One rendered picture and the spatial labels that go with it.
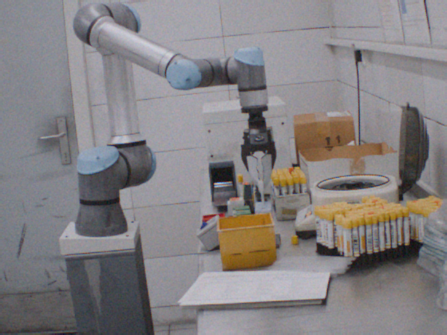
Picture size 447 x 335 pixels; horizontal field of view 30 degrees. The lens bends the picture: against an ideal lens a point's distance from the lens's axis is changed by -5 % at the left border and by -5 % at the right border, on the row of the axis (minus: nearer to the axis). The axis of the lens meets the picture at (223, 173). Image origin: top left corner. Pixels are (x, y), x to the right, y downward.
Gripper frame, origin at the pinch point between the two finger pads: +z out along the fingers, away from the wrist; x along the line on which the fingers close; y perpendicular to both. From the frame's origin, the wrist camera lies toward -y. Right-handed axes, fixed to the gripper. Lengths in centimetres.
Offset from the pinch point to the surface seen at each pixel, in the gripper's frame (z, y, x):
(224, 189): 9.3, 45.5, 13.6
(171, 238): 58, 185, 54
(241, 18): -44, 189, 9
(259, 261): 13.6, -24.8, 1.1
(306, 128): -1, 97, -15
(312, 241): 15.1, -5.2, -11.8
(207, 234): 10.3, -7.8, 14.7
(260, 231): 6.5, -24.7, 0.3
